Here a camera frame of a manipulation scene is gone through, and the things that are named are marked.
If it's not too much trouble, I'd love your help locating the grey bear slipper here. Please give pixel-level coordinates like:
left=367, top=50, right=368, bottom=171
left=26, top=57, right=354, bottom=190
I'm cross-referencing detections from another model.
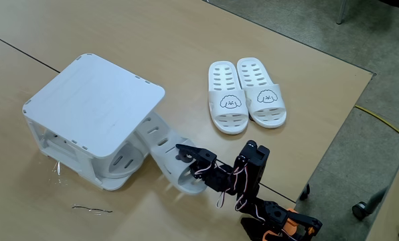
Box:
left=92, top=143, right=147, bottom=179
left=134, top=111, right=209, bottom=195

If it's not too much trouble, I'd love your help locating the white dog slipper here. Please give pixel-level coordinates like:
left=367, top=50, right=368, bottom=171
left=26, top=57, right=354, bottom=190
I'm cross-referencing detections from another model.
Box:
left=208, top=60, right=250, bottom=135
left=236, top=57, right=287, bottom=129

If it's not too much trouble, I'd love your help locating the white two-shelf shoe rack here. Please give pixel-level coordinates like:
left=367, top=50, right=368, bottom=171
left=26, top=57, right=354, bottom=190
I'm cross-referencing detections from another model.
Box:
left=21, top=52, right=169, bottom=191

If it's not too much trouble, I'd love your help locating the clear tape strip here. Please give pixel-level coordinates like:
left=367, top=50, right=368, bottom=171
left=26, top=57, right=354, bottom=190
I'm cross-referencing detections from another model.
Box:
left=71, top=204, right=113, bottom=216

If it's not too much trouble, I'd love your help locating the clear tape piece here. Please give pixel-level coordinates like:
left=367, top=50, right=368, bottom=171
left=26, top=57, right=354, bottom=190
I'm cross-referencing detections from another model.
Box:
left=50, top=159, right=68, bottom=185

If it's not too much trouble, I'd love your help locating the black caster wheel with leg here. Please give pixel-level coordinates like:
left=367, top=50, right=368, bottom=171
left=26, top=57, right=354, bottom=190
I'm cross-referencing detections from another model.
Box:
left=351, top=187, right=388, bottom=222

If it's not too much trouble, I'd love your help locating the metal chair leg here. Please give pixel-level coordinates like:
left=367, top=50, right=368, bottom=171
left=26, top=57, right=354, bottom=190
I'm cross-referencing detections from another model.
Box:
left=335, top=0, right=349, bottom=25

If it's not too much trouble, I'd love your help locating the yellow floor cable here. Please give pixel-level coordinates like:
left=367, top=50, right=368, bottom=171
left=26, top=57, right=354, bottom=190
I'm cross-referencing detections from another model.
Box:
left=354, top=105, right=399, bottom=142

